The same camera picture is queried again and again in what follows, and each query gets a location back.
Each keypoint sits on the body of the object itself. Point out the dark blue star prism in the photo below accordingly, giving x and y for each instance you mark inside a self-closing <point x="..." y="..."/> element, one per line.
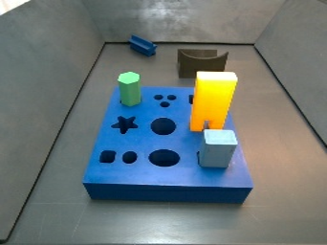
<point x="143" y="46"/>

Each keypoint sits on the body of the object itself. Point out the blue shape sorter board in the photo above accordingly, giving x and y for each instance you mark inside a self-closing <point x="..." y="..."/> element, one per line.
<point x="144" y="157"/>

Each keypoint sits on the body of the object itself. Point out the black curved fixture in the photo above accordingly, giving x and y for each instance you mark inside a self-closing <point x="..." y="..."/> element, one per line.
<point x="193" y="60"/>

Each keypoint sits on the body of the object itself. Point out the green hexagonal prism block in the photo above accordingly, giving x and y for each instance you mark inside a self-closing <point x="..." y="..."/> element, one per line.
<point x="129" y="88"/>

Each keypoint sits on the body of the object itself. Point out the light blue rectangular block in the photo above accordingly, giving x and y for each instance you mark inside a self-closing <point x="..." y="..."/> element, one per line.
<point x="216" y="148"/>

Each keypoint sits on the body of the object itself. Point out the yellow slotted tall block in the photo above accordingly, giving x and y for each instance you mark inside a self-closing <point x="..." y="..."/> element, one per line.
<point x="212" y="97"/>

